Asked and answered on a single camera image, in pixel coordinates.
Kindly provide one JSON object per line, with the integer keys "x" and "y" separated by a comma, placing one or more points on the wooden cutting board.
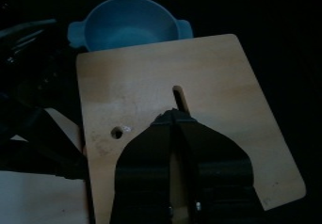
{"x": 167, "y": 71}

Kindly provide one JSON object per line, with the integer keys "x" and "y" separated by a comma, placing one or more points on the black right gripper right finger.
{"x": 222, "y": 177}

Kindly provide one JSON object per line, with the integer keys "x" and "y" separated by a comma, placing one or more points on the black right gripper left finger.
{"x": 145, "y": 171}

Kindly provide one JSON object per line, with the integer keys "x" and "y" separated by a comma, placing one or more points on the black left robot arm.
{"x": 34, "y": 108}

